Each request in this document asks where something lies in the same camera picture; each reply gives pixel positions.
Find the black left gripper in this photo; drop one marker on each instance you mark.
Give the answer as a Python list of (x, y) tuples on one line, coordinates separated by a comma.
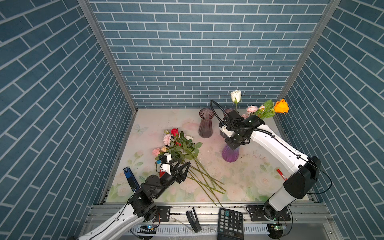
[(179, 177)]

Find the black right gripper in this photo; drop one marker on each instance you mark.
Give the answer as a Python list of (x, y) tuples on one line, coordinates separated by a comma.
[(227, 141)]

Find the purple blue ribbed glass vase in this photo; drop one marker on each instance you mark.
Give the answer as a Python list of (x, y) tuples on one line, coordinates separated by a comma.
[(230, 155)]

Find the white rose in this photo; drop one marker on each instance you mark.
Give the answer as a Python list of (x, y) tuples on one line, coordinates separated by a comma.
[(236, 97)]

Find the orange rose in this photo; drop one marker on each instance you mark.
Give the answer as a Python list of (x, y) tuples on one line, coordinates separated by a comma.
[(269, 109)]

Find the pink rose stem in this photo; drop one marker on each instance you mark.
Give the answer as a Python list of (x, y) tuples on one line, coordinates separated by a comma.
[(253, 110)]

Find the pink glass vase with twine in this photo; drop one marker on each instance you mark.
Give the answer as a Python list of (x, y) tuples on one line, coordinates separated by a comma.
[(227, 111)]

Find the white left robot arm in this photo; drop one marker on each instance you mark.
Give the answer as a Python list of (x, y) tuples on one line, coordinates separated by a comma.
[(140, 207)]

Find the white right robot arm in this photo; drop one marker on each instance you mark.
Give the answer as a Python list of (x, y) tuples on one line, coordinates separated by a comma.
[(304, 171)]

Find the dark smoky glass vase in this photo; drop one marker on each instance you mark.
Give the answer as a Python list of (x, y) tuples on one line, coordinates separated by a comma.
[(206, 127)]

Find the bunch of roses on table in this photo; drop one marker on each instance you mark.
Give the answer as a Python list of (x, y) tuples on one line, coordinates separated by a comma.
[(183, 147)]

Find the black stapler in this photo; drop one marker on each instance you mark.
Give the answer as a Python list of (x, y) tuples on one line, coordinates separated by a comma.
[(193, 220)]

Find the blue stapler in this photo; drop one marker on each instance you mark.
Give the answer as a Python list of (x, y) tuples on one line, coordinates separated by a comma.
[(131, 179)]

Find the red white marker pen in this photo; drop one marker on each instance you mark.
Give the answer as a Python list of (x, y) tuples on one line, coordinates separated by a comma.
[(281, 174)]

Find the black calculator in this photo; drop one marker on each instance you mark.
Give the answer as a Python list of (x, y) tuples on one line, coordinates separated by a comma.
[(230, 225)]

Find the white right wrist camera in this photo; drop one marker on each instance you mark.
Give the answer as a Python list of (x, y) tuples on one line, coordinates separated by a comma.
[(224, 132)]

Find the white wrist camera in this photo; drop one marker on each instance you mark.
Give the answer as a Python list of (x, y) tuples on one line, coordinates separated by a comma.
[(224, 132), (164, 163)]

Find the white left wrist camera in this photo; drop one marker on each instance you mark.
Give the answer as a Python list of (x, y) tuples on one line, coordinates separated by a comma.
[(164, 163)]

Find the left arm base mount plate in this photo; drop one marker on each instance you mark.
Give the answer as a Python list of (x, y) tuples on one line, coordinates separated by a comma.
[(162, 214)]

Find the aluminium front rail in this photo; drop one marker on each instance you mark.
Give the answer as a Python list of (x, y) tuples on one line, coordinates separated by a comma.
[(299, 212)]

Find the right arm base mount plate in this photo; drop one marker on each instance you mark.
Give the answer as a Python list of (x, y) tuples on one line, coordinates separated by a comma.
[(260, 213)]

